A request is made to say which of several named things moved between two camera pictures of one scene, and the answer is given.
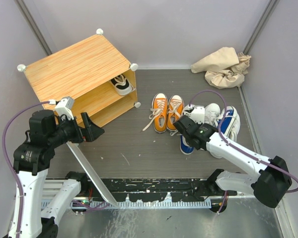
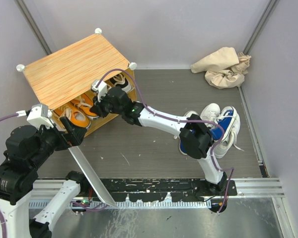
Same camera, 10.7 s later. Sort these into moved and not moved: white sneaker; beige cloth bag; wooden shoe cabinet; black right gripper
Moved: black right gripper
Not moved: white sneaker; beige cloth bag; wooden shoe cabinet
